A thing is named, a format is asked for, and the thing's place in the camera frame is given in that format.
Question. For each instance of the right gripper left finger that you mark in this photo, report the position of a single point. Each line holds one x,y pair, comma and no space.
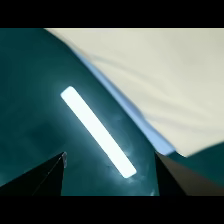
43,180

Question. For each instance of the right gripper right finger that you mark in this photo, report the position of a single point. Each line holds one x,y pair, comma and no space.
180,181

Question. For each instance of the cream T-shirt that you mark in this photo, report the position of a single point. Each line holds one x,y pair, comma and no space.
166,83

